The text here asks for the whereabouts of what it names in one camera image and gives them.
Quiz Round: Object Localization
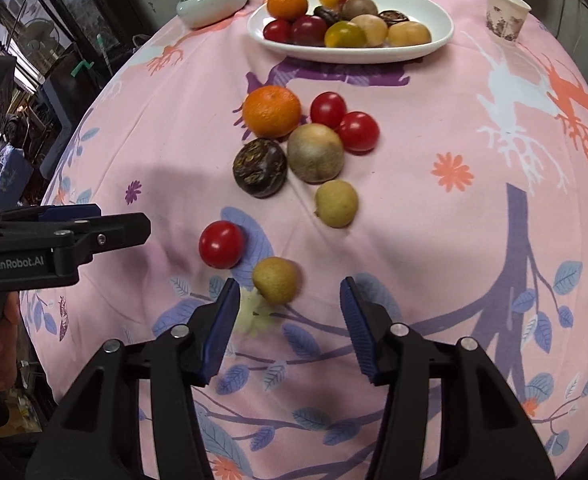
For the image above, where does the brown-green passion fruit back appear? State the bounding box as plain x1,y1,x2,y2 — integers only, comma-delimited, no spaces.
286,124,345,184

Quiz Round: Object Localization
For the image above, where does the cherry tomato back right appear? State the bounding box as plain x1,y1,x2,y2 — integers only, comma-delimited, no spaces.
336,112,381,154

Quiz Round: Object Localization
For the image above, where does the small longan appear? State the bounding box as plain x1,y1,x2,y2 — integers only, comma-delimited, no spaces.
315,180,359,229
251,257,299,304

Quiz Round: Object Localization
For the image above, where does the person's left hand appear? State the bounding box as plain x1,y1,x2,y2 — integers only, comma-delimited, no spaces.
0,292,20,392

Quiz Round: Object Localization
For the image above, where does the dark purple mangosteen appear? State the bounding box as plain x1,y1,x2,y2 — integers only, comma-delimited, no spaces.
313,6,341,26

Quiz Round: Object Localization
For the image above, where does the striped pepino melon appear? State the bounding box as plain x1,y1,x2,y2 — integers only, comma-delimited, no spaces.
351,14,388,48
387,21,431,47

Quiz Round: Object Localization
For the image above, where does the dark date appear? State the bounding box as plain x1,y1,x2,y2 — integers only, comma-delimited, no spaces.
377,10,409,27

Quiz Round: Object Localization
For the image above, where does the pale green lidded jar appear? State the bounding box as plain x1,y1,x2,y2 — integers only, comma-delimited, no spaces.
175,0,248,29

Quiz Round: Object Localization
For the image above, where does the dark patterned passion fruit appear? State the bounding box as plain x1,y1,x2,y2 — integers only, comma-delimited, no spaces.
232,139,288,198

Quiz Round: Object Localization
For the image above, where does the floral paper cup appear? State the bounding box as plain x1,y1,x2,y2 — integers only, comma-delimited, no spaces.
486,0,532,44

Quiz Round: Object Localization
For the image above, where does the red cherry tomato front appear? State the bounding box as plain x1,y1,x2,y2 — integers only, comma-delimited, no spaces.
198,220,245,269

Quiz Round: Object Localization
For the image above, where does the orange mandarin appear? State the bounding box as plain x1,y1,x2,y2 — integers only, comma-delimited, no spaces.
242,86,303,139
266,0,309,22

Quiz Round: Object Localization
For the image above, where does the cherry tomato back left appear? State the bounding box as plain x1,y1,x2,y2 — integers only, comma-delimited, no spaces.
309,92,347,129

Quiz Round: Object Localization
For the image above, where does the pink patterned tablecloth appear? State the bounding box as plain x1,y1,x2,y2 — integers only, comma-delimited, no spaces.
20,0,588,479

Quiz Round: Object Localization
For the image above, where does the green-yellow tomato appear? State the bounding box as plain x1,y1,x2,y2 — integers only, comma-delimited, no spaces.
324,21,367,48

